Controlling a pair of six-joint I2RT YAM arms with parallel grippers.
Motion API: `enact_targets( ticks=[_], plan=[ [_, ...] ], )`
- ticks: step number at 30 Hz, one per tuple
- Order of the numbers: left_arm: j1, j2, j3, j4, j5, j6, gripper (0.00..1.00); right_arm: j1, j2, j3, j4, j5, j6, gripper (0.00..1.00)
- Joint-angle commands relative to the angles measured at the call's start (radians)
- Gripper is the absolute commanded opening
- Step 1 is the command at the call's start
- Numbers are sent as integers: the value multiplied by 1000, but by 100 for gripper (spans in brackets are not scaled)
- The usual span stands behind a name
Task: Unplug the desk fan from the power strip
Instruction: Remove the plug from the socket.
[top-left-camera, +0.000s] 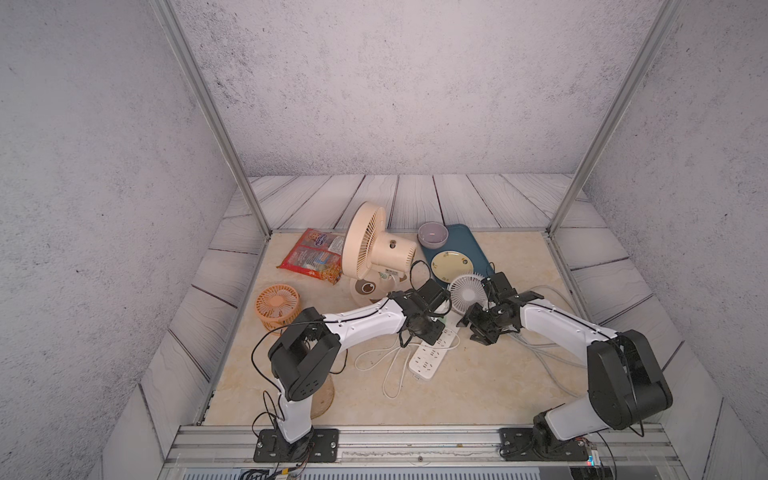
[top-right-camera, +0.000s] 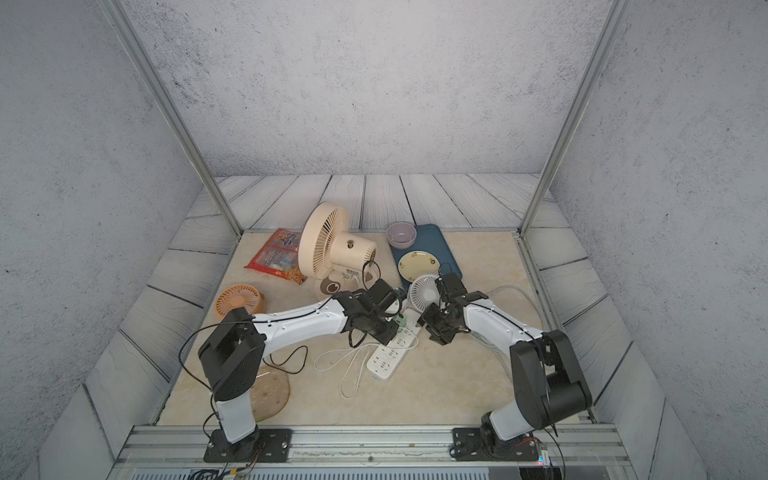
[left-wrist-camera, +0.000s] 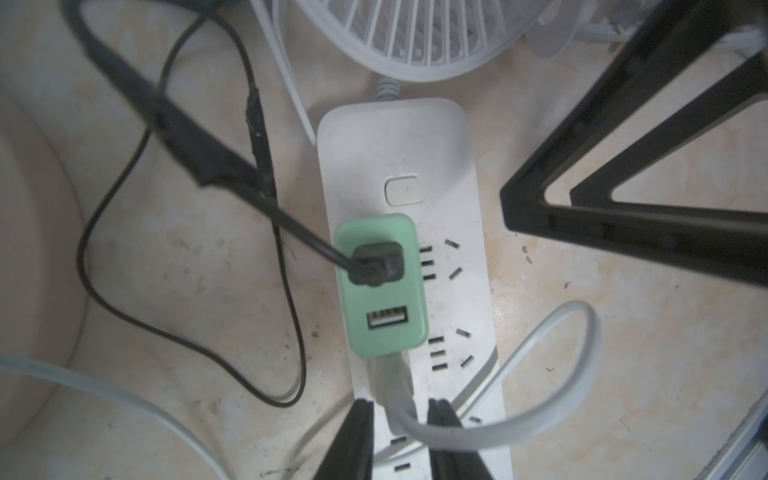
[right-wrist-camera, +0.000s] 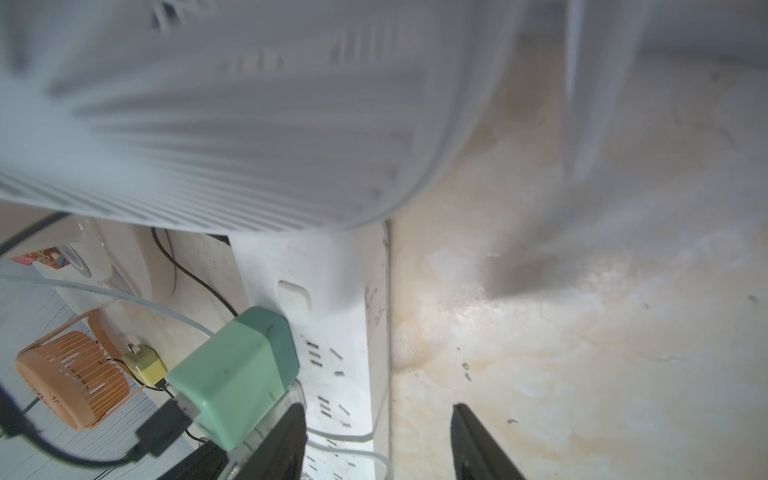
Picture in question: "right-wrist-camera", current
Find black cable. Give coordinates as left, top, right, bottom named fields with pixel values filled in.
left=0, top=211, right=241, bottom=469

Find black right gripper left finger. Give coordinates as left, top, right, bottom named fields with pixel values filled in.
left=235, top=403, right=308, bottom=479

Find green plug adapter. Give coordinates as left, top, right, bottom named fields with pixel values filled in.
left=167, top=307, right=300, bottom=451

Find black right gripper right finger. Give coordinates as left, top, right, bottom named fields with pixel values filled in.
left=450, top=403, right=525, bottom=480

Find white fan cable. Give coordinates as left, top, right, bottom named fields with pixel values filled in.
left=0, top=272, right=215, bottom=338

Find small orange fan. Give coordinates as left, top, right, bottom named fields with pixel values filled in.
left=14, top=309, right=141, bottom=431

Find white power strip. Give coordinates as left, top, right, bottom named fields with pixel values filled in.
left=230, top=223, right=394, bottom=479

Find red candy bag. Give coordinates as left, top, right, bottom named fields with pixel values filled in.
left=11, top=247, right=70, bottom=270

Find yellow plug adapter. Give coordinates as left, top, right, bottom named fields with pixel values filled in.
left=122, top=344, right=168, bottom=390

